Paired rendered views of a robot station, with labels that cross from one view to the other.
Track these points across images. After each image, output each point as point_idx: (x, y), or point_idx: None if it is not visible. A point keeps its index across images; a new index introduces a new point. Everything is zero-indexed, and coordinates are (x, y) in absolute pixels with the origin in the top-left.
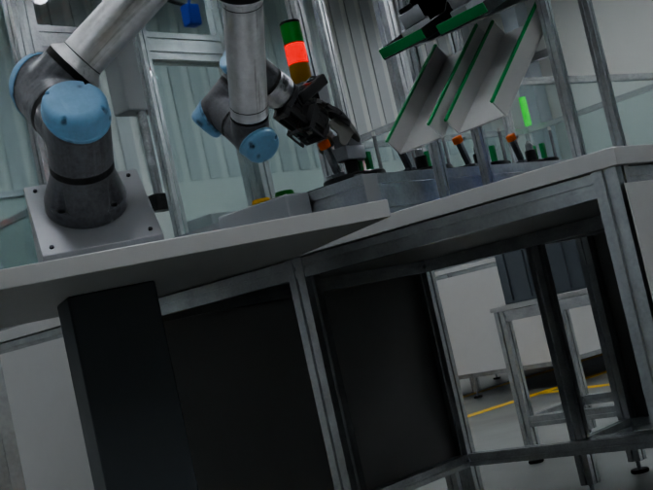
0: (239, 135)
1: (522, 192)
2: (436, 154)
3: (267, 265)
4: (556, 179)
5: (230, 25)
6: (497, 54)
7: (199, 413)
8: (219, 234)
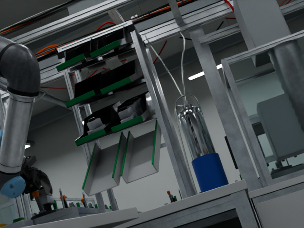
0: (2, 180)
1: (190, 206)
2: (100, 198)
3: None
4: (211, 198)
5: (14, 109)
6: (134, 147)
7: None
8: (49, 225)
